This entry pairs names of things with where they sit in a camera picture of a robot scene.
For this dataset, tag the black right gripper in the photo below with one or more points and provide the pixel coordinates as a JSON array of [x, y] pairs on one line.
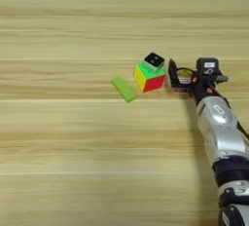
[[204, 88]]

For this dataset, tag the small black and white cube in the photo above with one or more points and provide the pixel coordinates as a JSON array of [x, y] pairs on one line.
[[154, 61]]

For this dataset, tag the green rectangular block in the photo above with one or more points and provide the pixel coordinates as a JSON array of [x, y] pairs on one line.
[[124, 89]]

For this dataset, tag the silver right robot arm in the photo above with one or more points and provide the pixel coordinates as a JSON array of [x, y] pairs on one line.
[[223, 135]]

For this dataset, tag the multicoloured puzzle cube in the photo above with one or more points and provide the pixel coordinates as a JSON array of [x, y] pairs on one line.
[[150, 80]]

